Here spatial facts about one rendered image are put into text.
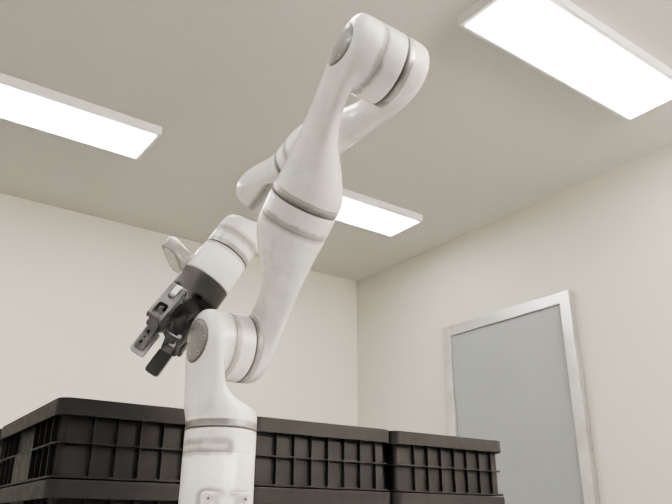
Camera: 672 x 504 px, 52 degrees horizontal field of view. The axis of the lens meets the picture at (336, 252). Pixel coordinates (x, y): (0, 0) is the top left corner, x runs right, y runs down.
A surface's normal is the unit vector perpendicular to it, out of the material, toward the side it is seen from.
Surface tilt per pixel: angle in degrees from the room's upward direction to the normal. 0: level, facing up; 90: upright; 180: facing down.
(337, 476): 90
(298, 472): 90
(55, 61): 180
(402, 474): 90
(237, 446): 89
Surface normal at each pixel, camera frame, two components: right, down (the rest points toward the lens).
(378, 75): 0.15, 0.58
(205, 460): -0.19, -0.38
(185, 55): 0.00, 0.93
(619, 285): -0.81, -0.22
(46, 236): 0.59, -0.30
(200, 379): -0.66, -0.25
